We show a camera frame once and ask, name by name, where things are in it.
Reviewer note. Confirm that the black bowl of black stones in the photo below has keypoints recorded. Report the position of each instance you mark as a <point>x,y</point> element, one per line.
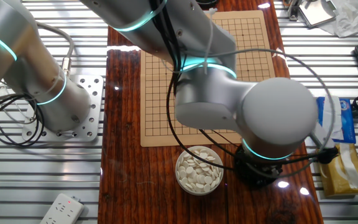
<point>250,179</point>

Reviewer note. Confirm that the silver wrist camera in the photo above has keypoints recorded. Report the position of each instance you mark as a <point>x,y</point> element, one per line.
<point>320,137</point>

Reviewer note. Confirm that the white bowl of white stones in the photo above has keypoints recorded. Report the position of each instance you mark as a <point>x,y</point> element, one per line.
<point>199,171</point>

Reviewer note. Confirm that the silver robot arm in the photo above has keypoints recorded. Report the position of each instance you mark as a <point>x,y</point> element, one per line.
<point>228,102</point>

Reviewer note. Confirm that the blue tissue pack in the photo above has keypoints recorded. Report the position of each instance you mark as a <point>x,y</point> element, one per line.
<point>348,121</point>

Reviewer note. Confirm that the white power strip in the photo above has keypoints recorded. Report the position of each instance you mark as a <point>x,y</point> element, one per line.
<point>62,210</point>

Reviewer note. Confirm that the gold tissue pack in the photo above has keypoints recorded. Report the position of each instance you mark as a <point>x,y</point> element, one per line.
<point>331,180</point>

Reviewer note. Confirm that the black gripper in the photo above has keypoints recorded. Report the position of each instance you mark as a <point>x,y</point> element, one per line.
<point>272,169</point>

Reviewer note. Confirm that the beige go board mat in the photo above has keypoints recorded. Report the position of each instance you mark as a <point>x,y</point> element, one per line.
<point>157,102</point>

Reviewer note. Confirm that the white plastic bag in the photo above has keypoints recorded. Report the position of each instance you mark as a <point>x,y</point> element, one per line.
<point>348,18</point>

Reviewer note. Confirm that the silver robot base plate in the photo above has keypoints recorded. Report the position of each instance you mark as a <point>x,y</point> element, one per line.
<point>95,102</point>

